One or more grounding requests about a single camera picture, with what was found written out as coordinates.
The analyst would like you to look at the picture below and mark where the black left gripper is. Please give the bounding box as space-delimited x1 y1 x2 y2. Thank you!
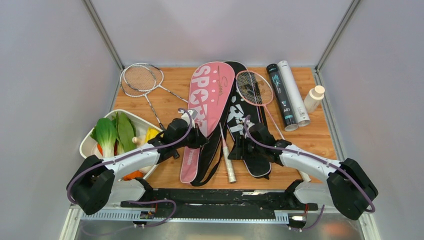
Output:
174 123 210 150

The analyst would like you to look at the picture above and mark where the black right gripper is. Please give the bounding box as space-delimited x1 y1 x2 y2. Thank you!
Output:
227 135 264 161

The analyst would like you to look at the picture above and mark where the black shuttlecock tube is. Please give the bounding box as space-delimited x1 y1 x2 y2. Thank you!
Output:
266 63 299 132

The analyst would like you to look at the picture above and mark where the pink racket cover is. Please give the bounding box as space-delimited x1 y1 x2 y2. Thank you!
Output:
180 61 235 187

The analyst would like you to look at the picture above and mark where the pink racket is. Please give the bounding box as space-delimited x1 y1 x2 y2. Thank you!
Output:
235 69 312 183
219 123 237 184

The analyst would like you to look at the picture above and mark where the white shuttlecock tube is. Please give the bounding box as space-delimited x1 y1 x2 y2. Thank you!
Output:
277 60 311 127

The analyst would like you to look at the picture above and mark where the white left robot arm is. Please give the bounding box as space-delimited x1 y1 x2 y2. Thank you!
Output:
66 118 209 215

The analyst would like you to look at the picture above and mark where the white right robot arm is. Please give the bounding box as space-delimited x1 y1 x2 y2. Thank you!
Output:
229 121 379 220

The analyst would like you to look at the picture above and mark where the black racket cover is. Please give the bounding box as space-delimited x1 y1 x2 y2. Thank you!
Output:
190 60 273 187

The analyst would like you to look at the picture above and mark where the yellow white cabbage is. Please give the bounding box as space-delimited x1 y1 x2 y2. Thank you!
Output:
144 128 161 143

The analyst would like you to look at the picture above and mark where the small white mushroom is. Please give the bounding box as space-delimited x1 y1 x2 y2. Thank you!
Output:
132 136 146 148

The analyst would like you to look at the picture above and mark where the orange carrot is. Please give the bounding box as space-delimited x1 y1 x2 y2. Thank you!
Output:
122 170 144 181

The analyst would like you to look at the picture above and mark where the green leafy vegetable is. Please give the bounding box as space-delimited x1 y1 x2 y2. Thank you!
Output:
112 112 136 155

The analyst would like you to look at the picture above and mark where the cream bottle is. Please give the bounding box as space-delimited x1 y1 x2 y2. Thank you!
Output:
303 85 326 113

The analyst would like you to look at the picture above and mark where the black silver racket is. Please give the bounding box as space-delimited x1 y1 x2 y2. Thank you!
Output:
119 64 190 160

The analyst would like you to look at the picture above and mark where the green bok choy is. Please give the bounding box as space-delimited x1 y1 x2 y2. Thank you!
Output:
90 118 117 158

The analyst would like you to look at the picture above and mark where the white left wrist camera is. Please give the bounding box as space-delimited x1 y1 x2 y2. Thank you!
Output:
178 108 198 128

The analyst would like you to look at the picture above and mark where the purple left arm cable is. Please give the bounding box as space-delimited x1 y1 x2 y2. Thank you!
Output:
66 107 195 229

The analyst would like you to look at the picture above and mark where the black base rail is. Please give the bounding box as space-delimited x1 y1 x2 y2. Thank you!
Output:
140 188 318 220

